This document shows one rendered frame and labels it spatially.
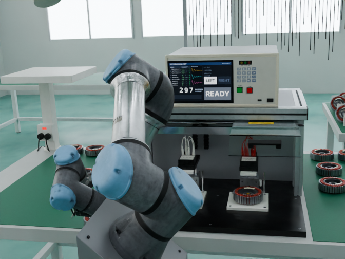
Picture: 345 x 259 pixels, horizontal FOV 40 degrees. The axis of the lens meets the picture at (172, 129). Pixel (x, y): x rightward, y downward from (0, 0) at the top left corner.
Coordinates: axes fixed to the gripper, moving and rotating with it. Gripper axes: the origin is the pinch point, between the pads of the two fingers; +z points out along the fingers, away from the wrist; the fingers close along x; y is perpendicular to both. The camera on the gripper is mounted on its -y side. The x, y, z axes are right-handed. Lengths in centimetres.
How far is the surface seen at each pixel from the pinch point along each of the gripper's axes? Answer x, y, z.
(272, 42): 34, -578, 328
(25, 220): -29.3, 1.6, 4.7
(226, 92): 42, -51, -14
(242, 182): 48, -32, 17
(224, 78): 41, -54, -19
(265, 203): 58, -19, 13
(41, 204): -30.5, -10.8, 11.8
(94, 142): -156, -265, 245
